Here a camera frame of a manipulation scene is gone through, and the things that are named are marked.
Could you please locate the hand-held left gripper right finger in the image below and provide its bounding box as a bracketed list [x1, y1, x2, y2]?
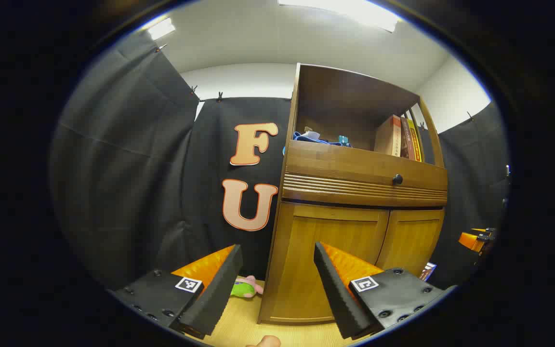
[313, 241, 457, 340]

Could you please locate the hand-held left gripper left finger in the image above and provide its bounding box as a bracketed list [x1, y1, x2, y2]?
[109, 243, 244, 340]

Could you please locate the wooden cabinet door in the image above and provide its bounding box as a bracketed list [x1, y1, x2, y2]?
[376, 208, 446, 278]
[260, 202, 390, 322]

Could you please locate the wooden double-door shoe cabinet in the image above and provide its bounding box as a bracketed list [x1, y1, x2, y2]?
[257, 63, 449, 326]

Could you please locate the green plush toy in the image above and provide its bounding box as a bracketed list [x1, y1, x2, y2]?
[231, 276, 264, 298]

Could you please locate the peach rounded object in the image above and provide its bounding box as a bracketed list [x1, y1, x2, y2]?
[246, 335, 281, 347]

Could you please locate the blue cloth item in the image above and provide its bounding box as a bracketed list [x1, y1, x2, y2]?
[291, 130, 336, 145]

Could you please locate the ceiling light panel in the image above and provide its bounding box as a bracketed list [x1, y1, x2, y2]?
[146, 18, 177, 40]

